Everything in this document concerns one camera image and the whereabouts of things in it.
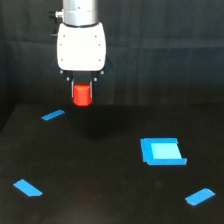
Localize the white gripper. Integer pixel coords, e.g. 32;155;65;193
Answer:
54;22;113;99

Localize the red hexagonal block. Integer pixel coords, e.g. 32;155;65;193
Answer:
73;84;92;106

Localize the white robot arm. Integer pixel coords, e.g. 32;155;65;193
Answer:
49;0;112;106

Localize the blue tape strip far left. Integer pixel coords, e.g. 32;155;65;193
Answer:
41;109;65;121

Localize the blue tape strip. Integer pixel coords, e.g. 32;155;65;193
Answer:
185;188;215;206
13;179;42;197
41;109;65;121

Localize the blue taped square target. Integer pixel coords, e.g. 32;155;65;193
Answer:
140;138;187;166

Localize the blue tape strip near left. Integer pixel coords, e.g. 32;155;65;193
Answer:
13;179;42;197

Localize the blue tape strip near right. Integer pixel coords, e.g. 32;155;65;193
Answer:
185;188;215;206

